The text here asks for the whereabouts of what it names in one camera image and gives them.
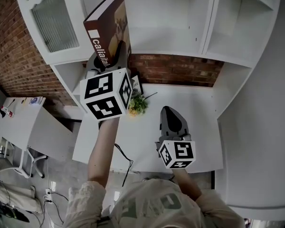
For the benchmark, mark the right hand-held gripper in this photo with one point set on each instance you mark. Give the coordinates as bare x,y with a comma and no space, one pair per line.
180,152

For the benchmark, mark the blue white round-label packet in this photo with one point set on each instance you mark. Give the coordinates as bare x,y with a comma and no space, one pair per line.
36,100

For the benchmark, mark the white power strip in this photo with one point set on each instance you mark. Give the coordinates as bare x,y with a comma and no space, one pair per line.
48,195

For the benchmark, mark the red white small device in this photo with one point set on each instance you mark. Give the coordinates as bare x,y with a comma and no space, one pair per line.
7,111

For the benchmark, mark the person's left forearm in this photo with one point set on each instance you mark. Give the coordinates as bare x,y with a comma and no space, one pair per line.
102,151

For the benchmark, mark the black framed picture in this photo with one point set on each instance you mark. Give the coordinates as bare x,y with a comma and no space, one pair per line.
136,85

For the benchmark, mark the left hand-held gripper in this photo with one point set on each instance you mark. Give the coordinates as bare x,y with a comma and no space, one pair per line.
102,96

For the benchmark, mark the brown book with dog picture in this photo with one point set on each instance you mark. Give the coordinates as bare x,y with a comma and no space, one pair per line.
109,32

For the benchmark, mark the white glass cabinet door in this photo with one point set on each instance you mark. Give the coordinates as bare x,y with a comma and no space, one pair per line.
52,22

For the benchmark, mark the green yellow flower bunch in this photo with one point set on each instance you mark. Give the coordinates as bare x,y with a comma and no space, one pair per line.
137,104

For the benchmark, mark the black green object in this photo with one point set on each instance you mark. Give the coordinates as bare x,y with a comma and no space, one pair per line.
4,212

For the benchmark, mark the person's beige shirt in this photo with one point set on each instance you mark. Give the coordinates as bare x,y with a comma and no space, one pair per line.
152,205

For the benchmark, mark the white side table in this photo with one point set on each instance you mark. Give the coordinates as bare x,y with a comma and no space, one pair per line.
26,127

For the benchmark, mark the white shelving desk unit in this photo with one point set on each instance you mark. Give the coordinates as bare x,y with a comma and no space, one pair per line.
180,103

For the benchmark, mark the person's right forearm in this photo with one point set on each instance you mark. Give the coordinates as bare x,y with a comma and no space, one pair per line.
186,184

